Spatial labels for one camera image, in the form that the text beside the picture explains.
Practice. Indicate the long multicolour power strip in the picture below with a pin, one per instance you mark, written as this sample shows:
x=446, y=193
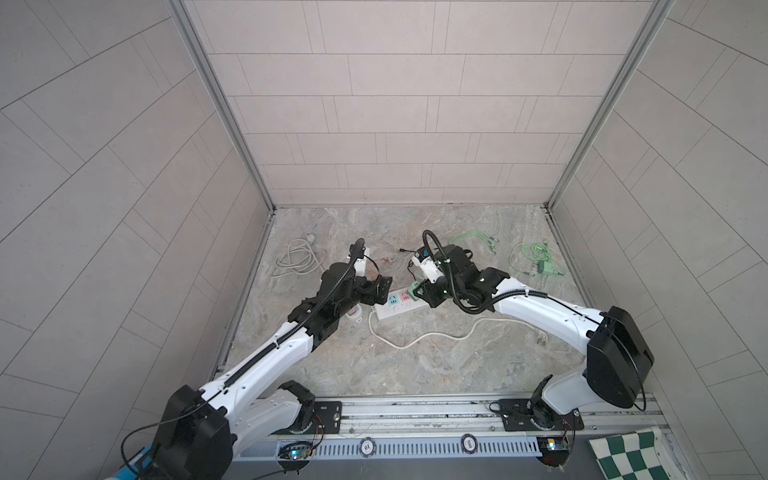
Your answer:
x=398, y=302

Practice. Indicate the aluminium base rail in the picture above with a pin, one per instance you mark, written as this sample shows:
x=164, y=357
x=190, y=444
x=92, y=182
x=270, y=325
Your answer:
x=290, y=431

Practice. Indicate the green charger with cable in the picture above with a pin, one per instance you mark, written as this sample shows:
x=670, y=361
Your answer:
x=539, y=258

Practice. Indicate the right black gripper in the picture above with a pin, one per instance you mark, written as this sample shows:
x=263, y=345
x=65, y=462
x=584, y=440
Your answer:
x=428, y=296

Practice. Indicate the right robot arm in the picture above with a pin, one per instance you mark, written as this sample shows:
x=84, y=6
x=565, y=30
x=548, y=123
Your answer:
x=617, y=359

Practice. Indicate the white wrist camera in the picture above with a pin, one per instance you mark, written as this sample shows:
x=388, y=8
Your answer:
x=360, y=266
x=428, y=267

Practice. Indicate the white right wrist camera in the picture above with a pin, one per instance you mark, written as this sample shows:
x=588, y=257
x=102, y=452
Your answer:
x=428, y=267

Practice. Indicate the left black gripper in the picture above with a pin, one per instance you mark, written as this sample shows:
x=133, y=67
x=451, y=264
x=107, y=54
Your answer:
x=380, y=292

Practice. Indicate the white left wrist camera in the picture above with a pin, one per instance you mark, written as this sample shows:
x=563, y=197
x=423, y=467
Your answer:
x=360, y=266

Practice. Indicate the green white checkerboard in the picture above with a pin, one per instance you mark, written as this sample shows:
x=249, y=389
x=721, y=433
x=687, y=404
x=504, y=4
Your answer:
x=642, y=454

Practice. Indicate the small blue-socket power strip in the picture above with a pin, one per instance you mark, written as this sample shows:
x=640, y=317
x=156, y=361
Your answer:
x=355, y=314

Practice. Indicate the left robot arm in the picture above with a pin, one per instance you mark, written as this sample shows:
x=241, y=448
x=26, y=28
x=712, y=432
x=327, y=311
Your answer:
x=202, y=430

